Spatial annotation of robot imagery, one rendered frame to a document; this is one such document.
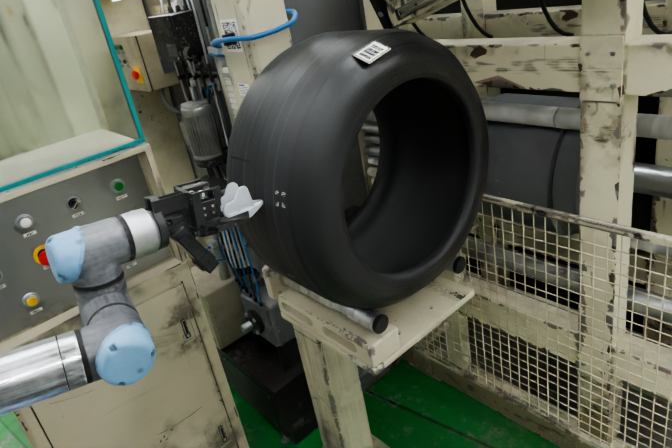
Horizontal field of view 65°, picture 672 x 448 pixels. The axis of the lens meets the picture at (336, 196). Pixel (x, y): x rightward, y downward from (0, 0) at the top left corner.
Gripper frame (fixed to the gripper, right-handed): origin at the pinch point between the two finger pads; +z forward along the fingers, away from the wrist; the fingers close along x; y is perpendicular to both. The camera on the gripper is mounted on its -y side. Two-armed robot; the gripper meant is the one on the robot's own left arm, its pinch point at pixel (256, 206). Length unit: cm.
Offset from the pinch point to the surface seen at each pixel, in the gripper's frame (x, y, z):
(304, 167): -9.7, 8.1, 4.8
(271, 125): -0.1, 14.5, 5.3
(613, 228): -38, -16, 66
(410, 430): 28, -116, 68
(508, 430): 1, -113, 91
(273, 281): 24.4, -31.0, 16.1
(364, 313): -6.1, -29.4, 19.6
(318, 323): 8.0, -36.9, 17.2
